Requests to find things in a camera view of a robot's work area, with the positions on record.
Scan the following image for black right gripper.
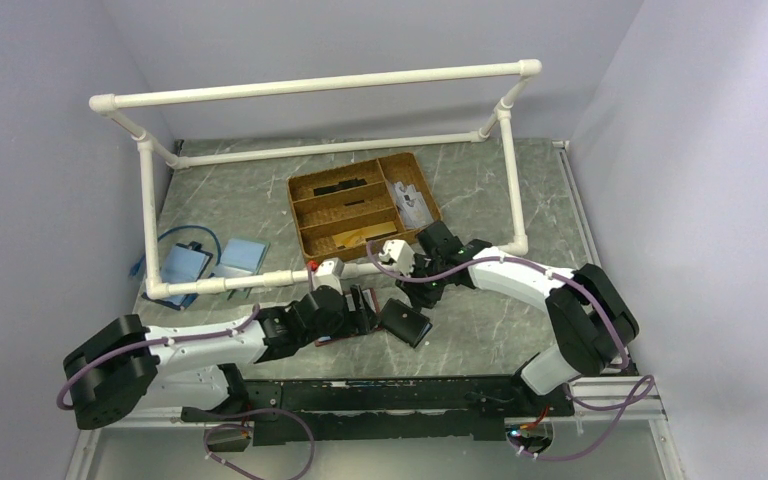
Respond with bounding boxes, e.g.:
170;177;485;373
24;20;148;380
396;255;448;309

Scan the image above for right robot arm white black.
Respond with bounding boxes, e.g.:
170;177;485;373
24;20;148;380
375;221;639;415

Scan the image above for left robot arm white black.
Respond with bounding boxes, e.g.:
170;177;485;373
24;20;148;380
56;286;379;430

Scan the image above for red framed card holder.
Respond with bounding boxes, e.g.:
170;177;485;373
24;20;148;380
314;285;382;347

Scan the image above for gold card in tray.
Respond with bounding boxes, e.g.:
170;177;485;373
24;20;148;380
332;221;398;249

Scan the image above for grey cards in tray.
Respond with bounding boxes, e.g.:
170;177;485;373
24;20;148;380
387;181;434;230

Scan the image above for black card in tray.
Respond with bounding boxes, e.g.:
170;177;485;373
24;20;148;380
313;178;368;197

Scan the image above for blue card left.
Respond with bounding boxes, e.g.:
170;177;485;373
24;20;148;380
152;242;213;311

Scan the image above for brown woven divided tray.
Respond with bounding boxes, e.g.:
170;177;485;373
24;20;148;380
287;152;442;263

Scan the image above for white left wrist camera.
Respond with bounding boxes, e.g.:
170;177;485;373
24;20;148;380
306;258;344;292

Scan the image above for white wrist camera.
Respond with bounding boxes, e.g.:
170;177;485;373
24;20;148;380
378;240;415;277
306;258;344;292

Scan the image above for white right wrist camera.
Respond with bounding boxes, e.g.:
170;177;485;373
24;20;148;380
378;240;415;277

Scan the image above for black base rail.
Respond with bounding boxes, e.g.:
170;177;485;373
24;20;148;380
181;375;574;446

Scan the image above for blue cable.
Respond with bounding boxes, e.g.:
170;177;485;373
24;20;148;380
128;224;224;278

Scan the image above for white PVC pipe frame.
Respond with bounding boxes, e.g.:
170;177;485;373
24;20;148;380
89;59;543;300

